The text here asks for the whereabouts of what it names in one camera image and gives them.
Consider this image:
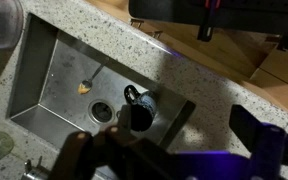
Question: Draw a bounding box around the white water filter pitcher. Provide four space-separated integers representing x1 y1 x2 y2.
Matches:
0 0 25 52

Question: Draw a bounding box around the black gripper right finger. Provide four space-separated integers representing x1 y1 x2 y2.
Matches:
228 104 288 180

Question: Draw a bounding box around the dark blue mug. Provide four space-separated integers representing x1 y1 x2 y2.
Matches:
123 84 159 133

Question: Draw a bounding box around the stainless steel sink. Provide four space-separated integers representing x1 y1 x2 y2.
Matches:
6 12 197 152

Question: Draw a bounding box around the wooden base cabinet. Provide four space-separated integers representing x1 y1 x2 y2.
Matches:
85 0 288 122

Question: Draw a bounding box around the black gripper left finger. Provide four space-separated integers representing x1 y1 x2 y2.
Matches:
117 104 132 133

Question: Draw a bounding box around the metal spoon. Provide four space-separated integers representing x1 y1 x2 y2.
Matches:
77 58 110 96

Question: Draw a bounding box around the kitchen faucet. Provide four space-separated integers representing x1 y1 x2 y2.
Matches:
20 155 52 180

